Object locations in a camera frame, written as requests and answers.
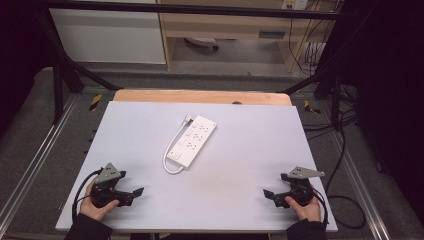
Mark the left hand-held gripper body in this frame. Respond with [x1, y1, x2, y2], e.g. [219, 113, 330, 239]
[90, 162, 135, 208]

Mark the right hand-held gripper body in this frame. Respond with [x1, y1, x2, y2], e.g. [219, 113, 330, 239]
[273, 166, 326, 208]

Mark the person's right hand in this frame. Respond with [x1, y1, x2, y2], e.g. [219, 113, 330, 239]
[284, 195, 322, 223]

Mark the person's left hand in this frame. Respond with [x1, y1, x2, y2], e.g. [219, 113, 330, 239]
[79, 180, 121, 222]

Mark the white power strip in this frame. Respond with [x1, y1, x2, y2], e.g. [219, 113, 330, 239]
[166, 114, 218, 169]

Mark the yellow black tape marker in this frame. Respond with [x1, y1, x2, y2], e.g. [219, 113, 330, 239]
[303, 99, 322, 115]
[88, 93, 103, 113]

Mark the wooden table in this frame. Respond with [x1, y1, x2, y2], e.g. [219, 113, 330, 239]
[112, 88, 293, 107]

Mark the white cabinet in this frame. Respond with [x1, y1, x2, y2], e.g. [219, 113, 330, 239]
[49, 0, 167, 65]

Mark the office chair base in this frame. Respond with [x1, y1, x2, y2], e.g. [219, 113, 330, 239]
[184, 37, 220, 52]

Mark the light wooden desk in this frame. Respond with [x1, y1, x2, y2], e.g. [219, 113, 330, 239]
[156, 0, 341, 74]

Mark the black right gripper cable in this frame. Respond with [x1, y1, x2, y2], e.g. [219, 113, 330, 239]
[311, 187, 330, 230]

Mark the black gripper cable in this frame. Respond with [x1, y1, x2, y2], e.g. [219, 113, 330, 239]
[311, 187, 330, 230]
[71, 168, 103, 224]

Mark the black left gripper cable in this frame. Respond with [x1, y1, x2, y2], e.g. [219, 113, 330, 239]
[71, 168, 103, 224]

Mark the black floor cable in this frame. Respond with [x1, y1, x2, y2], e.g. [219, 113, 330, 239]
[324, 108, 367, 230]

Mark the white power strip cable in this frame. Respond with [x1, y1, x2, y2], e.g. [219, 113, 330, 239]
[162, 120, 192, 175]

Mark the aluminium floor rail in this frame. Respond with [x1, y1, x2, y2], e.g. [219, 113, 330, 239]
[0, 94, 79, 231]
[328, 128, 396, 240]

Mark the black metal frame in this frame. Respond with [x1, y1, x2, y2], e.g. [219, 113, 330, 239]
[33, 0, 354, 126]

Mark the bundle of hanging black cables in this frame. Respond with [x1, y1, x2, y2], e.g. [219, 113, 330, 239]
[288, 0, 338, 77]

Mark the white wall socket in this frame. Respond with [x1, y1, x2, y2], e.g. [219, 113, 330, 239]
[280, 0, 309, 11]

